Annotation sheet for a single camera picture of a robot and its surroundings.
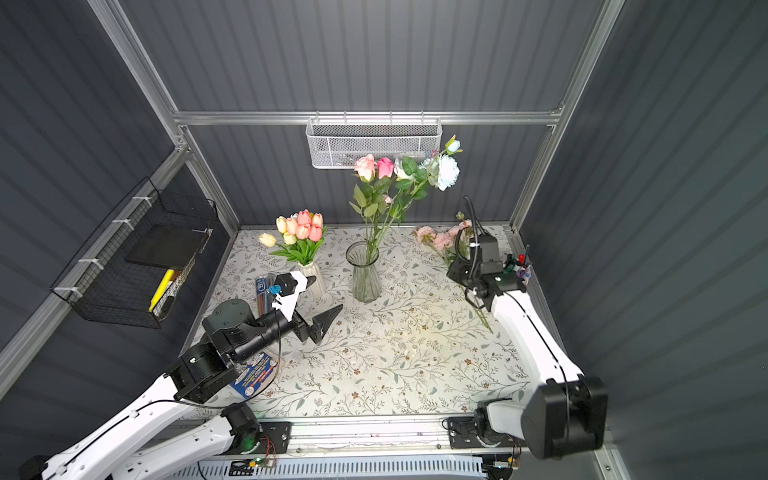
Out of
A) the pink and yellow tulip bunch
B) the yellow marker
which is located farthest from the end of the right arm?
the yellow marker

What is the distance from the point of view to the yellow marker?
69 centimetres

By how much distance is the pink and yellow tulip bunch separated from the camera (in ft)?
2.52

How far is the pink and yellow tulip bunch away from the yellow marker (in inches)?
9.2
